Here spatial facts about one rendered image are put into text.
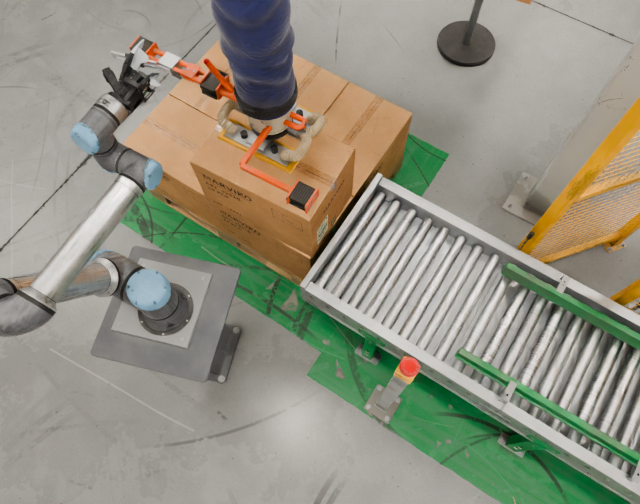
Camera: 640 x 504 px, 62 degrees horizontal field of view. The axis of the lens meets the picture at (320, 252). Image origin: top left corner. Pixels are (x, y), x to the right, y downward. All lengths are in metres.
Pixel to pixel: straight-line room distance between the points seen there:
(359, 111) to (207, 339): 1.46
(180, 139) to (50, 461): 1.78
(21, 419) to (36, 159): 1.62
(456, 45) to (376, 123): 1.30
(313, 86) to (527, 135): 1.46
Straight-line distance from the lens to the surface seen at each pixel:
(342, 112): 2.96
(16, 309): 1.66
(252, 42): 1.69
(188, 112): 3.07
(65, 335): 3.34
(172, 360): 2.29
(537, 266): 2.65
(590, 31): 4.48
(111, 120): 1.75
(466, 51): 4.04
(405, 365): 1.91
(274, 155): 2.11
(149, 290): 2.08
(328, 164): 2.31
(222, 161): 2.37
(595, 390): 2.63
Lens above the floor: 2.90
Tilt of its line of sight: 67 degrees down
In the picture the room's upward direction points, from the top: 3 degrees counter-clockwise
